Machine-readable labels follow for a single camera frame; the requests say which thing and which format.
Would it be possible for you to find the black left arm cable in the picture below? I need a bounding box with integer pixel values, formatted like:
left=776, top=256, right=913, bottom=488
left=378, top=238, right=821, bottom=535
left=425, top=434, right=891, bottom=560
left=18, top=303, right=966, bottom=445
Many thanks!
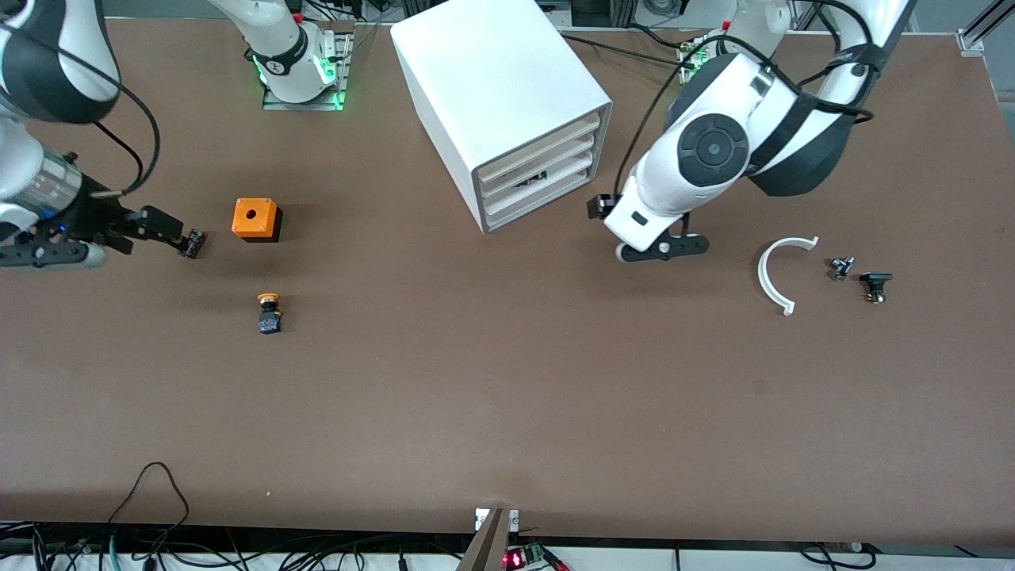
left=626, top=32, right=877, bottom=199

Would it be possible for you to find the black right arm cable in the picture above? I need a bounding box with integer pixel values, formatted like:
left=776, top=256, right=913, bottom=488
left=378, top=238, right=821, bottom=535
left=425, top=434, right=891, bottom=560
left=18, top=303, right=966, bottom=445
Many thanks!
left=0, top=16, right=163, bottom=199

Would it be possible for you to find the white drawer cabinet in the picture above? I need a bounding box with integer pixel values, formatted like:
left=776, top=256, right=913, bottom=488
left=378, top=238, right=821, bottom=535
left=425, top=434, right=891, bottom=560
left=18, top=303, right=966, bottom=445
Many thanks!
left=390, top=0, right=613, bottom=235

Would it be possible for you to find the aluminium profile frame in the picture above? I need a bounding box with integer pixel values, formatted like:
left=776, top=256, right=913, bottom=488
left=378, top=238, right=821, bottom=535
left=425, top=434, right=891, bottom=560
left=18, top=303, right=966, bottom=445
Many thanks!
left=956, top=0, right=1015, bottom=56

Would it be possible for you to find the yellow mushroom push button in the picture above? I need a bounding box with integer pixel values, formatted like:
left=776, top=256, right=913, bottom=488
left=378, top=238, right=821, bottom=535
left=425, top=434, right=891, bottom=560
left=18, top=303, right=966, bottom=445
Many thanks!
left=256, top=292, right=285, bottom=335

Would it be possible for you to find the black cable bundle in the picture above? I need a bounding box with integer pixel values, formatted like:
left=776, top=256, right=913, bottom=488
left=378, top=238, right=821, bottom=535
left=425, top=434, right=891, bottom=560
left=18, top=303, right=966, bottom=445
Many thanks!
left=0, top=519, right=477, bottom=571

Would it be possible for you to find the thin black looped cable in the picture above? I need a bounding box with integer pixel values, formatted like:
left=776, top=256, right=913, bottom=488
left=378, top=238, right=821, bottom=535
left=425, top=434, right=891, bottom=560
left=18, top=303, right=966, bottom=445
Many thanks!
left=107, top=462, right=191, bottom=548

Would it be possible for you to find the small electronics board red LED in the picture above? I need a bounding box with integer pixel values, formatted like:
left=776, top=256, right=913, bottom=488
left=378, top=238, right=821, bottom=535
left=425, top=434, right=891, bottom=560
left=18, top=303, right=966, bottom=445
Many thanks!
left=502, top=542, right=568, bottom=571

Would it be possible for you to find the small black switch part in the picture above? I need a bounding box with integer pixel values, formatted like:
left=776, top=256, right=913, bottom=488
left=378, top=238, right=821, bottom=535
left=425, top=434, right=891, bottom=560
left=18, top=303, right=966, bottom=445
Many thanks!
left=859, top=271, right=894, bottom=305

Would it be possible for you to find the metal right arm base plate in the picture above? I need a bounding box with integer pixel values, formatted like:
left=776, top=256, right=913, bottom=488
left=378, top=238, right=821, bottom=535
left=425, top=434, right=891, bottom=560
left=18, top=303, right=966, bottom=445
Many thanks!
left=262, top=32, right=354, bottom=112

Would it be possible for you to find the white plastic drawer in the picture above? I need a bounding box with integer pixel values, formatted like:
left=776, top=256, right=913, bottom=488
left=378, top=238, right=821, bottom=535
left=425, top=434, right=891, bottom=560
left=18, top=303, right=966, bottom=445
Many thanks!
left=477, top=113, right=601, bottom=188
left=484, top=165, right=594, bottom=232
left=481, top=148, right=596, bottom=218
left=479, top=131, right=599, bottom=204

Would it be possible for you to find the aluminium camera pole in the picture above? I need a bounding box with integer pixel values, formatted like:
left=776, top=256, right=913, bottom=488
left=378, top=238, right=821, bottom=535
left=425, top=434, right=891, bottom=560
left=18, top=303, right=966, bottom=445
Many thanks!
left=454, top=508, right=510, bottom=571

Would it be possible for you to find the orange button enclosure box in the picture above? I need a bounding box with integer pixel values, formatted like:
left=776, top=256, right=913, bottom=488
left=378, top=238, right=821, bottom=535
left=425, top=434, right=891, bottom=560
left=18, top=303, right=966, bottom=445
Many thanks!
left=231, top=197, right=284, bottom=243

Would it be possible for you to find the white curved plastic part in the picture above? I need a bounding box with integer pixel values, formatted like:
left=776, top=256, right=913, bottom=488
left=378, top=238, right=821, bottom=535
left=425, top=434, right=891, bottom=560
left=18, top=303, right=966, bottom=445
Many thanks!
left=757, top=236, right=821, bottom=317

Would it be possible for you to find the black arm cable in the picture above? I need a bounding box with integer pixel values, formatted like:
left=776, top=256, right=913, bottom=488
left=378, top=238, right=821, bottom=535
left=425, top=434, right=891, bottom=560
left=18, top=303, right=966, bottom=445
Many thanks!
left=0, top=16, right=163, bottom=199
left=626, top=32, right=877, bottom=199

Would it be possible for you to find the black cable on table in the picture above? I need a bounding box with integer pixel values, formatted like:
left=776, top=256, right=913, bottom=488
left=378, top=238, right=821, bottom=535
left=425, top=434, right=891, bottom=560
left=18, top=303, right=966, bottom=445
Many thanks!
left=557, top=32, right=705, bottom=64

